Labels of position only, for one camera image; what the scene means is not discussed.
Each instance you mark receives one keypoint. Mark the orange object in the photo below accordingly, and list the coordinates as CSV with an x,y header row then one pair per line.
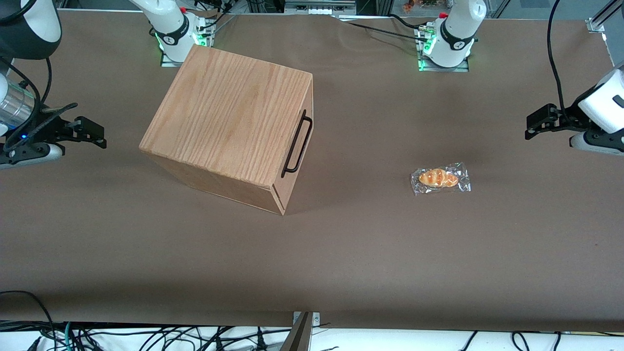
x,y
409,6

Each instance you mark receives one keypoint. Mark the grey electronic device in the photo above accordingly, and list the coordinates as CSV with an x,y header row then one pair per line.
x,y
317,7

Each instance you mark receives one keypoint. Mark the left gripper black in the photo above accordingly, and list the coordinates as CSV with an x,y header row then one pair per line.
x,y
565,121

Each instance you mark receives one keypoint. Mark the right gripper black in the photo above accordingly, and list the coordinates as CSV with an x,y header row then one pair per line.
x,y
45,129

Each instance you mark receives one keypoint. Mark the bread roll in clear wrapper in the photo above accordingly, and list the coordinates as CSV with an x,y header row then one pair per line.
x,y
438,178

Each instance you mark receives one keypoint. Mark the dark metal mounting bar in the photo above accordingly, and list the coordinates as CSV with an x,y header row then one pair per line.
x,y
298,336

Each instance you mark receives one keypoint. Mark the aluminium frame profile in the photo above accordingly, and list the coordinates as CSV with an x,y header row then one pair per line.
x,y
597,24

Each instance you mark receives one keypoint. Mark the oak wooden drawer cabinet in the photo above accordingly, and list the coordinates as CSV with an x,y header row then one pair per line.
x,y
224,112

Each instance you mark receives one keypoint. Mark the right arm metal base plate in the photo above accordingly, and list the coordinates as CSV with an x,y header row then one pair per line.
x,y
168,62

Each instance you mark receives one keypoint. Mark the small metal bracket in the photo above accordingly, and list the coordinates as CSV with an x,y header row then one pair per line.
x,y
316,318

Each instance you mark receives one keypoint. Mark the brown paper table cover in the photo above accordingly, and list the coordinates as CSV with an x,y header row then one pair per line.
x,y
390,243

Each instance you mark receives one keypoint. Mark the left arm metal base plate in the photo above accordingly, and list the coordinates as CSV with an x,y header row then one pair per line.
x,y
458,69

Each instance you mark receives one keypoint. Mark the left wrist camera white housing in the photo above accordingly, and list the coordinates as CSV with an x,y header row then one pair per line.
x,y
591,142

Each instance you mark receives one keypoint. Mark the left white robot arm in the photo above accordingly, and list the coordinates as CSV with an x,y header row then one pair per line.
x,y
456,34

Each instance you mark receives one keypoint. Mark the light wooden cabinet door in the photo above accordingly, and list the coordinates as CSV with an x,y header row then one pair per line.
x,y
306,100

